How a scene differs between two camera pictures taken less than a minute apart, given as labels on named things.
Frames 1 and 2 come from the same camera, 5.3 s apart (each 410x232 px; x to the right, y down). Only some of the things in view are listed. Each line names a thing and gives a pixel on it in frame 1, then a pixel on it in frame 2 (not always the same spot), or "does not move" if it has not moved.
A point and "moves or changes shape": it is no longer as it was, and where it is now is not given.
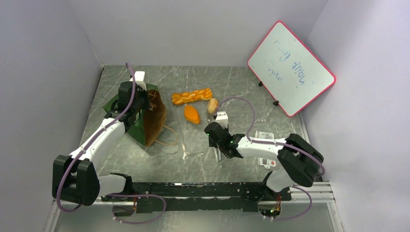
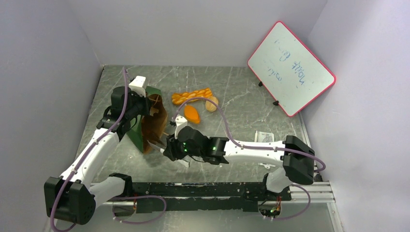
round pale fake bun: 212,105 does not move
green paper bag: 150,128 moves or changes shape
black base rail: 162,197 does not move
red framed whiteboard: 289,69 does not move
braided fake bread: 196,95 does not move
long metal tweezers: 217,152 moves or changes shape
